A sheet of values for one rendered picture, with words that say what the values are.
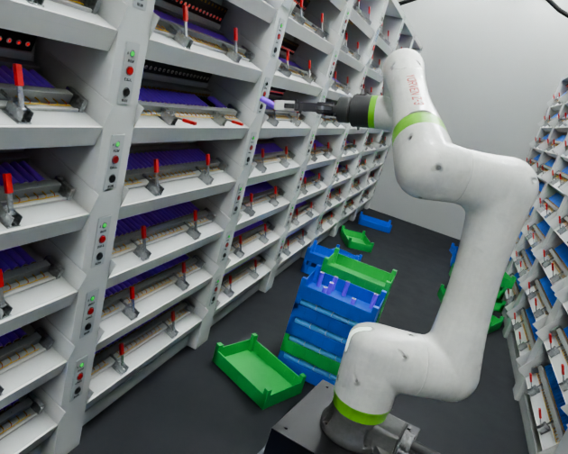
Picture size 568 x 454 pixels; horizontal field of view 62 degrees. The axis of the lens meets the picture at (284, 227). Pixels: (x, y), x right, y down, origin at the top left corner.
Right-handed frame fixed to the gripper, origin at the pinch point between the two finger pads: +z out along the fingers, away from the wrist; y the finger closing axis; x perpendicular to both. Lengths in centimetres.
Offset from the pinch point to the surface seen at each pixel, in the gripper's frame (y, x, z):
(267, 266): -79, 79, 33
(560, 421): -36, 100, -99
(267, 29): -8.1, -23.4, 11.6
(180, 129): 33.1, 8.6, 16.0
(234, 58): 10.8, -12.0, 13.0
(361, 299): -41, 73, -23
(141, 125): 49, 8, 16
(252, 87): -8.3, -5.2, 15.5
